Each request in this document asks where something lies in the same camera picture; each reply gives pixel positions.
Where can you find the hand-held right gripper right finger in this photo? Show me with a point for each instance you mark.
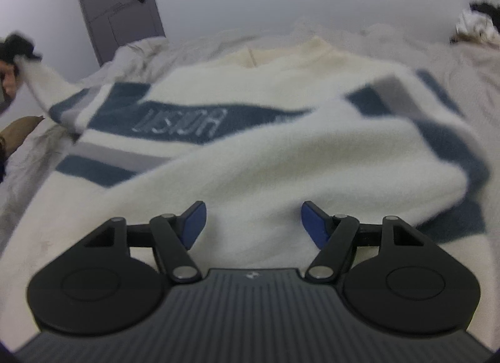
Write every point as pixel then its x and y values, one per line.
pixel 314 226

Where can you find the brown cloth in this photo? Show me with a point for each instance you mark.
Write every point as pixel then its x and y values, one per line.
pixel 19 132

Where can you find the person's left hand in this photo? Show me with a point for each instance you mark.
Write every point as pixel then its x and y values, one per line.
pixel 8 81

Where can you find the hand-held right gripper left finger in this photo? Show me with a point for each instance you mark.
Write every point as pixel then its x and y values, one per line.
pixel 193 226

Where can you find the light grey bed sheet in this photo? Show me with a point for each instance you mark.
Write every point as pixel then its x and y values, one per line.
pixel 449 70

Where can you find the black fuzzy cloth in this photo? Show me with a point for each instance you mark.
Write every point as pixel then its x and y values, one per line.
pixel 486 7

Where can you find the white blue striped sweater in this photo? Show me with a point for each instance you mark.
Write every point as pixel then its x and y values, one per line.
pixel 254 159

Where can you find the grey door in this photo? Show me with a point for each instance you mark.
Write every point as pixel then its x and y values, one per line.
pixel 117 27

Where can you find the white crumpled cloth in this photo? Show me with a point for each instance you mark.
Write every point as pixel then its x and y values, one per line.
pixel 474 25

